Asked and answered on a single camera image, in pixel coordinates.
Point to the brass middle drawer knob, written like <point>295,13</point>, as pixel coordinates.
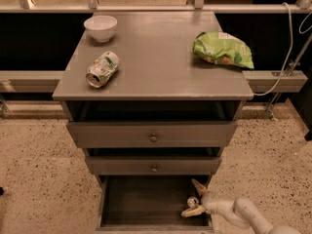
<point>154,169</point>

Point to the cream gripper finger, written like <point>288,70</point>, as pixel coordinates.
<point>200,188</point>
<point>198,210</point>

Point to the grey top drawer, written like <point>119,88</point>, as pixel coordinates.
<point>136,134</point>

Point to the grey middle drawer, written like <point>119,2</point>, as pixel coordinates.
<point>136,166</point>

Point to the green chip bag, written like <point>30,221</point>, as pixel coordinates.
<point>222,49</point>

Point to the grey open bottom drawer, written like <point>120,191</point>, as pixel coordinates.
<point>149,204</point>

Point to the orange soda can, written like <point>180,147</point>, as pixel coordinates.
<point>192,202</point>

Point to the grey wooden drawer cabinet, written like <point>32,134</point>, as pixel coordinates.
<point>158,80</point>

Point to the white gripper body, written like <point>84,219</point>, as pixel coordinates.
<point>212,200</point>

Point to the crushed green white can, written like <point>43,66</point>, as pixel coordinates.
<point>102,69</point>

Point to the brass top drawer knob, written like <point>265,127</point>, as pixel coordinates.
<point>153,138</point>

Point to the brass drawer knob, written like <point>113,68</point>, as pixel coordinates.
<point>154,169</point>
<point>153,138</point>

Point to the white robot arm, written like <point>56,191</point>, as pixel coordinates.
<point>240,212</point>

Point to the white ceramic bowl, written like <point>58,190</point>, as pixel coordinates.
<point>101,28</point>

